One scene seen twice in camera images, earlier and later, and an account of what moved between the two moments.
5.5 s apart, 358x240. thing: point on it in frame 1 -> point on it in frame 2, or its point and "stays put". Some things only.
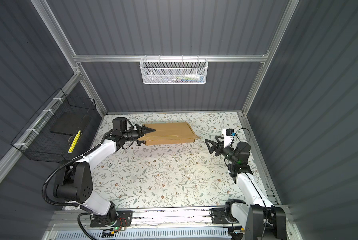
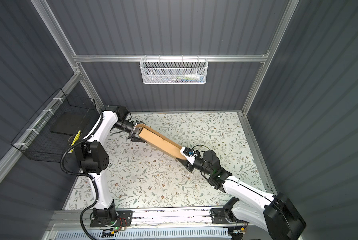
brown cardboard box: x=170 y=133 -> x=160 y=142
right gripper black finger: x=217 y=147 -> x=186 y=164
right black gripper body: x=229 y=154 -> x=199 y=165
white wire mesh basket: x=173 y=71 stays put
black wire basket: x=61 y=132 stays put
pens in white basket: x=186 y=78 stays put
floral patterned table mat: x=207 y=174 stays put
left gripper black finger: x=146 y=130 -> x=134 y=135
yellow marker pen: x=74 y=141 stays put
